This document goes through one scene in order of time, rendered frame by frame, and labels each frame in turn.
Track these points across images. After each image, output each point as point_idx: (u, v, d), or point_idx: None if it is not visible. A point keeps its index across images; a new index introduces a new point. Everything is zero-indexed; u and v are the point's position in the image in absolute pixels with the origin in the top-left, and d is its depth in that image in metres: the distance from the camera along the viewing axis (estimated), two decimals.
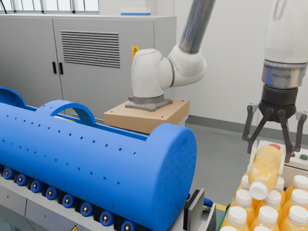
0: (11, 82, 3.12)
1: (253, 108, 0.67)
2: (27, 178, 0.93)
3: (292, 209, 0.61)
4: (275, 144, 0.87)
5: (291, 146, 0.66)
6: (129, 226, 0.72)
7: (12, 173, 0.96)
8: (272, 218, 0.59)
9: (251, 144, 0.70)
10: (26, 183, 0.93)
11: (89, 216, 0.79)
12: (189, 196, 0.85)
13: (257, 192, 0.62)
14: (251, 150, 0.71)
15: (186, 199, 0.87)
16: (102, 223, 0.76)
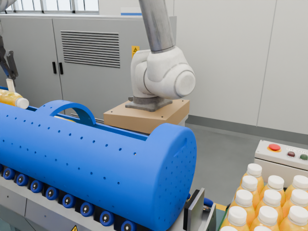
0: None
1: None
2: (27, 178, 0.93)
3: (292, 209, 0.61)
4: (275, 144, 0.87)
5: (11, 75, 1.02)
6: (129, 226, 0.72)
7: (12, 173, 0.96)
8: (272, 218, 0.59)
9: None
10: (26, 183, 0.93)
11: (89, 216, 0.79)
12: (189, 196, 0.85)
13: (24, 103, 0.95)
14: None
15: (186, 199, 0.87)
16: (102, 223, 0.76)
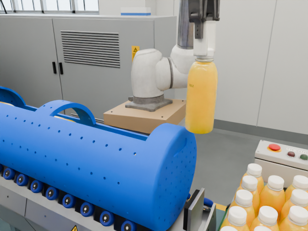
0: (11, 82, 3.12)
1: None
2: (27, 178, 0.93)
3: (292, 209, 0.61)
4: (275, 144, 0.87)
5: (197, 14, 0.54)
6: (129, 226, 0.72)
7: (12, 173, 0.96)
8: (272, 218, 0.59)
9: None
10: (26, 183, 0.93)
11: (89, 216, 0.79)
12: (189, 196, 0.85)
13: None
14: None
15: (186, 199, 0.87)
16: (102, 223, 0.76)
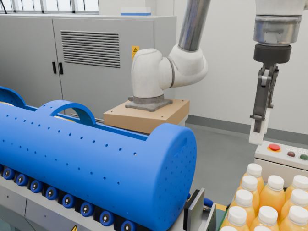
0: (11, 82, 3.12)
1: None
2: (27, 178, 0.93)
3: (292, 209, 0.61)
4: (275, 144, 0.87)
5: (258, 114, 0.60)
6: (129, 226, 0.72)
7: (12, 173, 0.96)
8: (272, 218, 0.59)
9: None
10: (26, 183, 0.93)
11: (89, 216, 0.79)
12: (189, 196, 0.85)
13: None
14: None
15: (186, 199, 0.87)
16: (102, 223, 0.76)
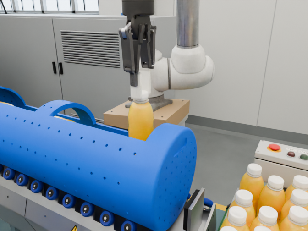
0: (11, 82, 3.12)
1: None
2: (27, 178, 0.93)
3: (292, 209, 0.61)
4: (275, 144, 0.87)
5: None
6: (129, 226, 0.72)
7: (12, 173, 0.96)
8: (272, 218, 0.59)
9: (141, 67, 0.70)
10: (26, 183, 0.93)
11: (89, 216, 0.79)
12: (189, 196, 0.85)
13: None
14: (143, 75, 0.70)
15: (186, 199, 0.87)
16: (102, 223, 0.76)
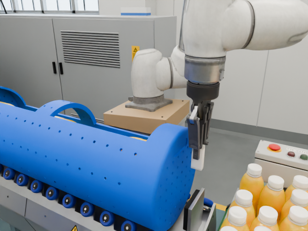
0: (11, 82, 3.12)
1: (195, 117, 0.60)
2: (27, 178, 0.93)
3: (292, 209, 0.61)
4: (275, 144, 0.87)
5: None
6: (129, 226, 0.72)
7: (12, 173, 0.96)
8: (272, 218, 0.59)
9: (201, 147, 0.66)
10: (25, 183, 0.93)
11: (88, 216, 0.79)
12: (189, 196, 0.85)
13: None
14: (199, 154, 0.67)
15: None
16: (102, 223, 0.76)
